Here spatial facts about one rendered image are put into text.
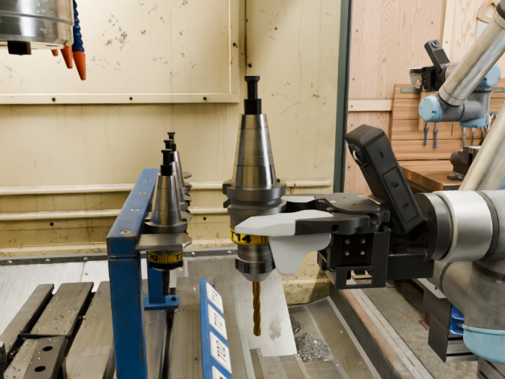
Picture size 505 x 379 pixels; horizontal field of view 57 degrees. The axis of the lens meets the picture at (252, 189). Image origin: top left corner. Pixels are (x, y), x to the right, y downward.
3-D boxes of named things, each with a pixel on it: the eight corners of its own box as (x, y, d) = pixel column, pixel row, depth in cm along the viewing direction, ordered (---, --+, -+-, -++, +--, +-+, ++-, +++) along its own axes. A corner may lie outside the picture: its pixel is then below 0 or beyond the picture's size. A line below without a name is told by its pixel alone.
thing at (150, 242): (192, 237, 65) (192, 231, 65) (192, 250, 60) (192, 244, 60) (140, 238, 65) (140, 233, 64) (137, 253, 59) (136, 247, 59)
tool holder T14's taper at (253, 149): (226, 180, 47) (224, 113, 46) (267, 177, 49) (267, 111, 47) (239, 189, 43) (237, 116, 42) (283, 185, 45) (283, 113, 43)
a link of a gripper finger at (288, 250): (245, 288, 42) (334, 274, 45) (246, 225, 41) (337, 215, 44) (234, 275, 45) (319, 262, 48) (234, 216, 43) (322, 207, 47)
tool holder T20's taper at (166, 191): (150, 216, 69) (150, 171, 68) (180, 216, 70) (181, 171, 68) (149, 225, 65) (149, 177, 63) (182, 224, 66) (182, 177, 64)
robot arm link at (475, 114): (443, 126, 143) (446, 89, 141) (471, 125, 147) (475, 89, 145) (463, 128, 136) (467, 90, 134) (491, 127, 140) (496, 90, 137)
